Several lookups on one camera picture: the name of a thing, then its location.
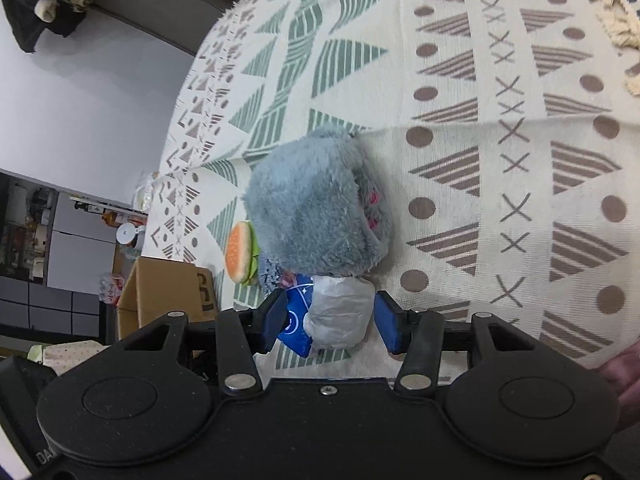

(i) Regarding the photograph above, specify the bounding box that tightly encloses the person's right hand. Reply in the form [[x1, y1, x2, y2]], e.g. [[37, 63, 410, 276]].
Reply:
[[598, 340, 640, 418]]

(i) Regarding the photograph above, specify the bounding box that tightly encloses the grey knitted cloth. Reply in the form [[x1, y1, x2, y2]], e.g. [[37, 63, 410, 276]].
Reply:
[[257, 255, 292, 296]]

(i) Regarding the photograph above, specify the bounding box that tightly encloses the plush hamburger toy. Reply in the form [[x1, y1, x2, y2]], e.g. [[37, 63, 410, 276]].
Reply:
[[224, 221, 259, 285]]

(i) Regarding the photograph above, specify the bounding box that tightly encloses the white plastic bundle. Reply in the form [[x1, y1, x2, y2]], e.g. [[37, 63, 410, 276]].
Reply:
[[303, 276, 375, 351]]

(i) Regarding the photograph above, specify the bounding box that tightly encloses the white plastic bag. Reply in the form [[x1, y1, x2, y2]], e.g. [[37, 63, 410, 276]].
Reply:
[[98, 273, 126, 306]]

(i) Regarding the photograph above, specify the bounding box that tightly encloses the blue tissue pack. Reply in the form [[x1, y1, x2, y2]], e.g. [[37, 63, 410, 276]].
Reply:
[[278, 274, 314, 358]]

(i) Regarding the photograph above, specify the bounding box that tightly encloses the brown cardboard box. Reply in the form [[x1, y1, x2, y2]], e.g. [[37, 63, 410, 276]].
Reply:
[[116, 257, 219, 339]]

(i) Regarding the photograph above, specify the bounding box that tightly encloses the grey fluffy plush toy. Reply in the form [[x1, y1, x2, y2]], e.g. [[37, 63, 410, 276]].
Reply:
[[243, 124, 393, 276]]

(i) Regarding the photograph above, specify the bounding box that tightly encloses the patterned white green blanket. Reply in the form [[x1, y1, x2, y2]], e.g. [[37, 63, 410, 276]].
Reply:
[[143, 0, 639, 367]]

